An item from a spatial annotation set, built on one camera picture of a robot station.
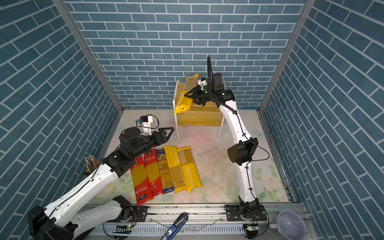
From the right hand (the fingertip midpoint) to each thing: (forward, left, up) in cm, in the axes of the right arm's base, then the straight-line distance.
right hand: (184, 94), depth 79 cm
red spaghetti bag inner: (-31, +16, -33) cm, 48 cm away
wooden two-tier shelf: (+5, -14, -21) cm, 25 cm away
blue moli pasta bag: (-33, +9, -33) cm, 47 cm away
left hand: (-21, +3, -5) cm, 22 cm away
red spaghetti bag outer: (-35, +23, -34) cm, 54 cm away
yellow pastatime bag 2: (-27, +4, -34) cm, 43 cm away
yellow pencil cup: (-34, +44, -20) cm, 59 cm away
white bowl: (-49, -55, -37) cm, 83 cm away
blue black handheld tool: (-53, -3, -31) cm, 62 cm away
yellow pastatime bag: (-27, -4, -34) cm, 43 cm away
